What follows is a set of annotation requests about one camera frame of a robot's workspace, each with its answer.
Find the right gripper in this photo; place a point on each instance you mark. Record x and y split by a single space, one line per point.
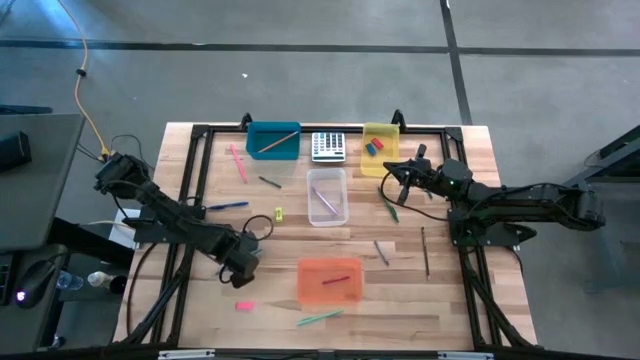
425 175

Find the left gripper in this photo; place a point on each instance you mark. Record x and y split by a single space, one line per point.
240 250

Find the yellow translucent plastic bin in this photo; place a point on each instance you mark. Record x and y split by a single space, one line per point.
382 165

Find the green pen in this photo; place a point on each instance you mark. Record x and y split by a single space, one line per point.
388 205

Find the red eraser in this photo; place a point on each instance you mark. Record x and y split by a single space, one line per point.
377 143

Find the yellow eraser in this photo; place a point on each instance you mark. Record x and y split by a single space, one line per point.
279 215

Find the dark green crayon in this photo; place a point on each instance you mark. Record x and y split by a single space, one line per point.
270 182

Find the grey desk calculator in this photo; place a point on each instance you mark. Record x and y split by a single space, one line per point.
328 147

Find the purple pen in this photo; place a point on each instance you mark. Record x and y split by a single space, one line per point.
325 200

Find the grey crayon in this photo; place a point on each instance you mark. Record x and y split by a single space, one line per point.
382 253

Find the teal plastic bin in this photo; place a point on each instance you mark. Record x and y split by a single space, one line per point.
272 150

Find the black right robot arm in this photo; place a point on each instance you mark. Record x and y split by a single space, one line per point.
525 197

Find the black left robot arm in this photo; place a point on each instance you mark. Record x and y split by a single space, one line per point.
165 210

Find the blue pen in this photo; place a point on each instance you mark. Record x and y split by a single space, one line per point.
227 205

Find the pink eraser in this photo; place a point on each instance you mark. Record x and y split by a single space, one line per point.
244 306

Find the dark thin pencil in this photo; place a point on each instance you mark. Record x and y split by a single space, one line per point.
425 252

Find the clear plastic bin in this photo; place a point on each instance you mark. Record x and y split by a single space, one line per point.
320 217

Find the orange translucent plastic bin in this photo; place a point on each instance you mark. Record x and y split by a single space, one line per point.
320 292

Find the white paper sheet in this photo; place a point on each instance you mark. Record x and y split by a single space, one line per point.
122 237

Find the white bottle black cap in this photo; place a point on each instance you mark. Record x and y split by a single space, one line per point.
102 279

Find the clear water bottle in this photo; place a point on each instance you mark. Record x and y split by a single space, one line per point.
70 281

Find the grey desk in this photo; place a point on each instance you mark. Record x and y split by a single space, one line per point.
45 190

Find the black computer mouse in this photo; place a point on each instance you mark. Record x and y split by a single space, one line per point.
35 282

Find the grey metal cart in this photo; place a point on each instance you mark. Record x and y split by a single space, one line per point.
617 165

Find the dark low desk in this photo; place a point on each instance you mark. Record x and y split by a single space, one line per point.
20 330

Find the black keyboard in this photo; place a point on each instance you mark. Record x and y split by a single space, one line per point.
4 280

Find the black speaker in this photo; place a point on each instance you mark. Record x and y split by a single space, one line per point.
14 150

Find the black floor bar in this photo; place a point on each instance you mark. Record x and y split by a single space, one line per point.
25 109

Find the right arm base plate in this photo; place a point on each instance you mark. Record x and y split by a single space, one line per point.
465 235

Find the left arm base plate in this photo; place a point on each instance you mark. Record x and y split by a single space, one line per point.
142 235

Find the silver metal bracket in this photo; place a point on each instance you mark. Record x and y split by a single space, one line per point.
465 356
185 355

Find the black aluminium table frame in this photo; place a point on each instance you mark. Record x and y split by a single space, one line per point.
225 129

